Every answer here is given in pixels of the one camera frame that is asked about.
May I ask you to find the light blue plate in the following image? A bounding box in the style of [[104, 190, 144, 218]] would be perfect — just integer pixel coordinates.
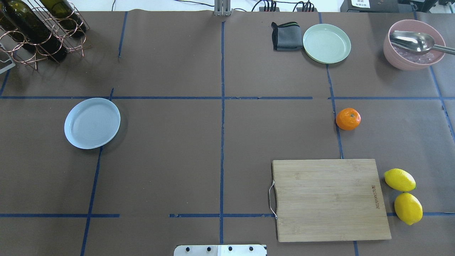
[[64, 98, 121, 149]]

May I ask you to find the light green plate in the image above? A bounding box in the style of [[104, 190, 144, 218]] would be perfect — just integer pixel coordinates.
[[303, 24, 352, 64]]

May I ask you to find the dark grey folded cloth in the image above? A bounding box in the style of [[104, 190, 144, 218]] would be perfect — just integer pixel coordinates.
[[271, 21, 304, 52]]

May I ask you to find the orange mandarin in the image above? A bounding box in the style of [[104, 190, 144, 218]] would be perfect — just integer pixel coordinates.
[[335, 108, 362, 130]]

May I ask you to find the bamboo cutting board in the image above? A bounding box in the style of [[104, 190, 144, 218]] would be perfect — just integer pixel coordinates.
[[272, 159, 392, 242]]

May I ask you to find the black power strip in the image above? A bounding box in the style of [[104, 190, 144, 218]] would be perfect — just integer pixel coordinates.
[[257, 0, 280, 12], [293, 1, 317, 12]]

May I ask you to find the upper yellow lemon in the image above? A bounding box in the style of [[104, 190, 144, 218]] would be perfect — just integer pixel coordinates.
[[384, 168, 416, 192]]

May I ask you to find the yellow lemon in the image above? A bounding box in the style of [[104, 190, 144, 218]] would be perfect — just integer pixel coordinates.
[[394, 192, 423, 225], [384, 168, 416, 192]]

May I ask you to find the pink bowl with ice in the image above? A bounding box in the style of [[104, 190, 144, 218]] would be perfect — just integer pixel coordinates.
[[383, 19, 446, 71]]

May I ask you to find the lower yellow lemon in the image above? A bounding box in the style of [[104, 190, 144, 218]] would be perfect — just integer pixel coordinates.
[[394, 192, 423, 225]]

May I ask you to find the metal scoop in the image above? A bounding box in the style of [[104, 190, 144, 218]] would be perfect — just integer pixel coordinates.
[[389, 30, 455, 55]]

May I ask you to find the dark green wine bottle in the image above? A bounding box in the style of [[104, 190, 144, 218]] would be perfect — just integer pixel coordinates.
[[1, 0, 67, 63]]

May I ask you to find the aluminium frame post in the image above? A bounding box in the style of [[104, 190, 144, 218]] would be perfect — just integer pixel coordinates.
[[214, 0, 232, 16]]

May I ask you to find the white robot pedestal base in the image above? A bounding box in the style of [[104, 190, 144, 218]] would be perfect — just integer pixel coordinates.
[[173, 244, 268, 256]]

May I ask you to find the copper wire wine rack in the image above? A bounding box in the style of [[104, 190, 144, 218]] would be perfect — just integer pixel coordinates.
[[1, 0, 93, 70]]

